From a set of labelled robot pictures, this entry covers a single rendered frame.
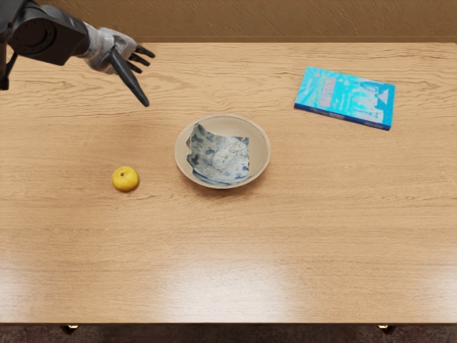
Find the yellow round fruit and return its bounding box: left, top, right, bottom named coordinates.
left=111, top=166, right=140, bottom=193

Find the light blue book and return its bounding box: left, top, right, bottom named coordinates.
left=293, top=66, right=396, bottom=131

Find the beige plate with blue pattern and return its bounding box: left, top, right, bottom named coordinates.
left=174, top=113, right=272, bottom=189

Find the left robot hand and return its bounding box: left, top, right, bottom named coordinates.
left=78, top=22, right=156, bottom=108

